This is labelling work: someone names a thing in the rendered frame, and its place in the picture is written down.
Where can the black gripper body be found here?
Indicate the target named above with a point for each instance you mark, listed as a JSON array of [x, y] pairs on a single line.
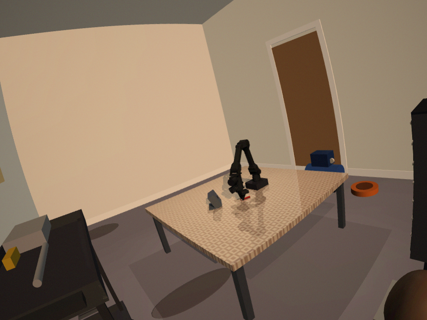
[[241, 188]]

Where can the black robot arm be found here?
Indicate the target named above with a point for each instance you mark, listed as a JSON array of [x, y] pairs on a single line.
[[236, 166]]

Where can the dark grey square panel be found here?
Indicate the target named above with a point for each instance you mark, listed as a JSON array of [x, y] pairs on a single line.
[[215, 200]]

